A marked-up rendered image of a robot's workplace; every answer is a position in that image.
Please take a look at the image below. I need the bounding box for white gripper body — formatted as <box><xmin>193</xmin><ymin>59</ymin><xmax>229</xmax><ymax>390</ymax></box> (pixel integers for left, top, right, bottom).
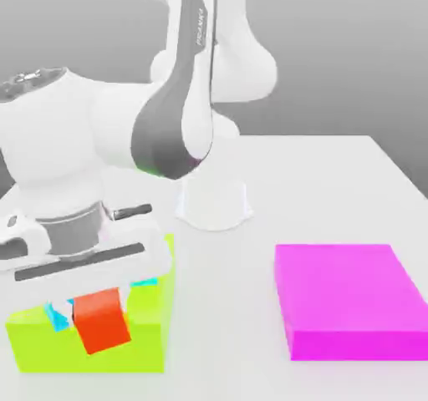
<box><xmin>0</xmin><ymin>218</ymin><xmax>176</xmax><ymax>306</ymax></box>

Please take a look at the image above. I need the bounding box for small red cube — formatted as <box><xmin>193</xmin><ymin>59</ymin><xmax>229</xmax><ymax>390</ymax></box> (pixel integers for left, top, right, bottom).
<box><xmin>72</xmin><ymin>287</ymin><xmax>132</xmax><ymax>356</ymax></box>

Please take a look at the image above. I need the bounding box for small cyan cube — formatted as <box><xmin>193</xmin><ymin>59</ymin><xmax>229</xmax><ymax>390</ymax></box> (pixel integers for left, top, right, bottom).
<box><xmin>43</xmin><ymin>277</ymin><xmax>159</xmax><ymax>334</ymax></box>

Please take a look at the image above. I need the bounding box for large lime green box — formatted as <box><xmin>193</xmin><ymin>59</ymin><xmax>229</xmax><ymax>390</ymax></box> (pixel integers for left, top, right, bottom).
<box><xmin>4</xmin><ymin>233</ymin><xmax>176</xmax><ymax>374</ymax></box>

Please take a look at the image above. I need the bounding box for large magenta box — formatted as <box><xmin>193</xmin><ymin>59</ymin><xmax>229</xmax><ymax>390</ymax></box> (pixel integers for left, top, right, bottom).
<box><xmin>274</xmin><ymin>243</ymin><xmax>428</xmax><ymax>363</ymax></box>

